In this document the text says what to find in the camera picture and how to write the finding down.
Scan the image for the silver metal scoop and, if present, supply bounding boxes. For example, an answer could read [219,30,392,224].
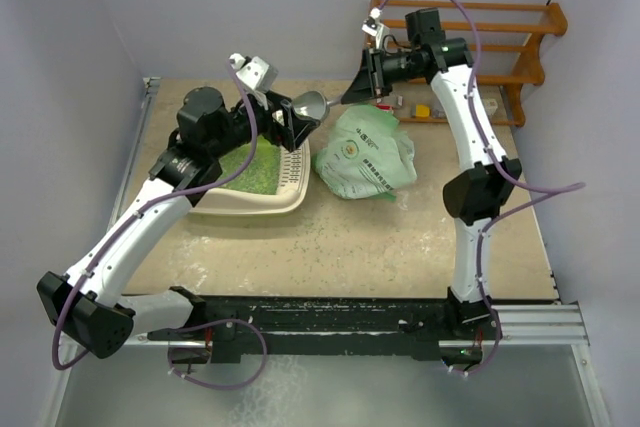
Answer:
[292,90,341,122]

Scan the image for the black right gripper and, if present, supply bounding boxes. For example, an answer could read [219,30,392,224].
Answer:
[342,46,424,105]

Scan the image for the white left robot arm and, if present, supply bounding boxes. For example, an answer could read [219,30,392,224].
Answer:
[37,87,328,359]

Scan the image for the wooden shelf rack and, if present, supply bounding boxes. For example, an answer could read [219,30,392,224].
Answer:
[369,0,568,127]

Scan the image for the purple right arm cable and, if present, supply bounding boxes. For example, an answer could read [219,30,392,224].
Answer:
[372,0,586,378]

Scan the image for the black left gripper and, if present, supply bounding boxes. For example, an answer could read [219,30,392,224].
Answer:
[208,89,318,160]

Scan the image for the green litter pellets pile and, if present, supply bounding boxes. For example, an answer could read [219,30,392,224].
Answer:
[220,138,281,195]

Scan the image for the beige green litter box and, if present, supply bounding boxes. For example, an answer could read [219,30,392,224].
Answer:
[192,137,311,216]

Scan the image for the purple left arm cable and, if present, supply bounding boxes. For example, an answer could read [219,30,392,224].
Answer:
[51,59,269,391]

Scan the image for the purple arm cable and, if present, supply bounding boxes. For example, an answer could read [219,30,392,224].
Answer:
[51,59,269,391]
[372,0,586,378]

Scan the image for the yellow small block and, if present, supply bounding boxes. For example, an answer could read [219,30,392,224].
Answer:
[411,104,431,119]

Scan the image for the green cat litter bag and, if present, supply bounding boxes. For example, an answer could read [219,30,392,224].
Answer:
[312,104,417,200]

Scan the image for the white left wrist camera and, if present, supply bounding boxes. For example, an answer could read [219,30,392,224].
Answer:
[229,53,278,110]

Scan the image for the green white carton box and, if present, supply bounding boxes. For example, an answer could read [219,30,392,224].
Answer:
[483,98,499,118]

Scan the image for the black white bag sealing strip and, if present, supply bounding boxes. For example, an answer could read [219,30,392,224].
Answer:
[469,168,481,189]

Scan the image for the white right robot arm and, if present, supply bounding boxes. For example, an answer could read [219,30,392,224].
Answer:
[340,7,522,338]

